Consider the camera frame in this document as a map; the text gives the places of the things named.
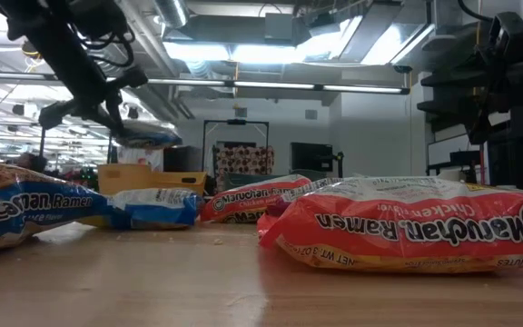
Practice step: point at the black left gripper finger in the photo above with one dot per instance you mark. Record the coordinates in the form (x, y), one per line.
(115, 113)
(100, 121)

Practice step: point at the blue Maruchan ramen packet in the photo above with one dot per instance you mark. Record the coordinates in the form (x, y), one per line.
(161, 209)
(150, 138)
(25, 204)

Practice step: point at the orange chicken ramen packet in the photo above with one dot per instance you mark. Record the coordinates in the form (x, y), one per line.
(402, 227)
(243, 202)

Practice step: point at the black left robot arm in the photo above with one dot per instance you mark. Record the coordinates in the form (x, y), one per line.
(57, 50)

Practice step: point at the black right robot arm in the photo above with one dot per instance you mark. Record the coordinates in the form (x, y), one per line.
(516, 41)

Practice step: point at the yellow plastic bin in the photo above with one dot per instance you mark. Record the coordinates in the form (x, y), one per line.
(125, 179)

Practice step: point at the black equipment case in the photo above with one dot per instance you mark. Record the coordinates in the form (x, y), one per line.
(182, 159)

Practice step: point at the person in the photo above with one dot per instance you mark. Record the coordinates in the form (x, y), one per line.
(30, 162)

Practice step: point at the red patterned board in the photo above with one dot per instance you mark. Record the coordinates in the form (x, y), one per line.
(243, 161)

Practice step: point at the long ceiling tube light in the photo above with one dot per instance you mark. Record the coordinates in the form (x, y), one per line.
(266, 85)

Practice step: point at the black monitor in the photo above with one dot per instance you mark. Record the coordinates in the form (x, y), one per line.
(311, 156)

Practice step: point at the black monitor stand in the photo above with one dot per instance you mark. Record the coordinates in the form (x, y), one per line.
(339, 163)

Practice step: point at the silver ventilation duct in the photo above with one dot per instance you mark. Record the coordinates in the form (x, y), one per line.
(170, 11)

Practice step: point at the black metal cart frame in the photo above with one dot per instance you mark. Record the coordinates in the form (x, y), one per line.
(236, 121)

